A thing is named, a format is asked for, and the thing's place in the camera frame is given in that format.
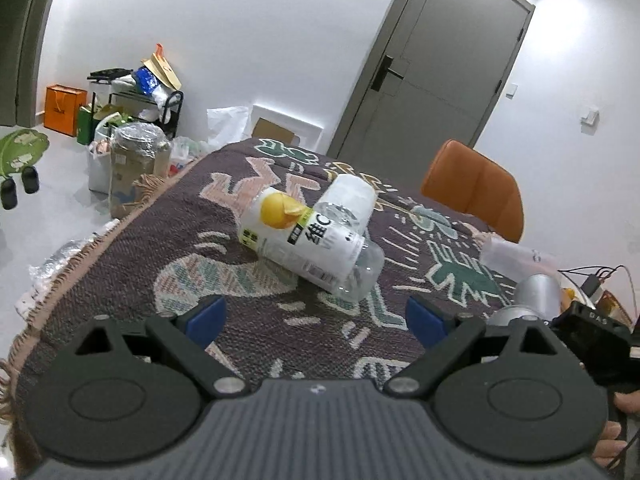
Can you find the clear plastic wrap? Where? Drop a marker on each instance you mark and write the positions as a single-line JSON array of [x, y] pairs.
[[65, 265]]

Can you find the plastic wrapped cardboard barrel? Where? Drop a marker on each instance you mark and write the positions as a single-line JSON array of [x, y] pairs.
[[134, 170]]

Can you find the black tray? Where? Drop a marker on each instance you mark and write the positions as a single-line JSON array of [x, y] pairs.
[[110, 74]]

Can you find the blue plastic bag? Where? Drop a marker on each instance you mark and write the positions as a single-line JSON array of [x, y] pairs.
[[146, 81]]

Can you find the white wall socket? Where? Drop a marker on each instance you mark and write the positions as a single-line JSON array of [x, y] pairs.
[[591, 116]]

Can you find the flat cardboard piece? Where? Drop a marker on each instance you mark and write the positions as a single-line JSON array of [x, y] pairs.
[[272, 131]]

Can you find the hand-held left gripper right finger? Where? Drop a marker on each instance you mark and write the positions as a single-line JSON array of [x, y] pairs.
[[424, 319]]

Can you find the grey door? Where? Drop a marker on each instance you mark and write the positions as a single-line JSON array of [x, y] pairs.
[[430, 60]]

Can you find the white flat board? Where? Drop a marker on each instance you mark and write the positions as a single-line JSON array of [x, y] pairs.
[[295, 121]]

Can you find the orange chair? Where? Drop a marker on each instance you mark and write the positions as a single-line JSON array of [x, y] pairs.
[[475, 185]]

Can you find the orange paper bag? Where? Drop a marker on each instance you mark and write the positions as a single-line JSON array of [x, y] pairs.
[[64, 110]]

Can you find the printed woven blanket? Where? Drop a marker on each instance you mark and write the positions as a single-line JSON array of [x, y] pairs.
[[280, 320]]

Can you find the black metal rack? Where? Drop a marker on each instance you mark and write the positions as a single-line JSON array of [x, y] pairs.
[[167, 110]]

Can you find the black slipper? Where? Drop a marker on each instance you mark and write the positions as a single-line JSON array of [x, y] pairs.
[[30, 179], [9, 193]]

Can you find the green shopping bag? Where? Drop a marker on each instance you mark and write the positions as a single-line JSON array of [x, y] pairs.
[[87, 125]]

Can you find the white plastic bag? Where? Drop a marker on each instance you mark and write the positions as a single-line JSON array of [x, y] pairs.
[[227, 125]]

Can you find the clear bottle with yellow label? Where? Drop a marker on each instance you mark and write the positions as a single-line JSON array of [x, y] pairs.
[[300, 240]]

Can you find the green floor mat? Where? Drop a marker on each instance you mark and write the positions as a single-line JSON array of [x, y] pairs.
[[21, 147]]

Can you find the person's right hand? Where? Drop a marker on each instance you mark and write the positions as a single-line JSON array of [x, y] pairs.
[[617, 432]]

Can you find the white wall switch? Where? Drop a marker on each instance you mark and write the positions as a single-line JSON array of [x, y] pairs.
[[511, 92]]

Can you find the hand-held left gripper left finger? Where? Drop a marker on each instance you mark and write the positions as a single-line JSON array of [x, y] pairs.
[[206, 317]]

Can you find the brown paper bag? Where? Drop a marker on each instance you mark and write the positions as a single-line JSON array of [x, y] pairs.
[[161, 69]]

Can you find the translucent plastic cup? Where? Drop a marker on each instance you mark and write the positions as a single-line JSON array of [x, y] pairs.
[[517, 256]]

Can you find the silver metal cup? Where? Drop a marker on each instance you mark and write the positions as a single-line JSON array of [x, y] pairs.
[[539, 294]]

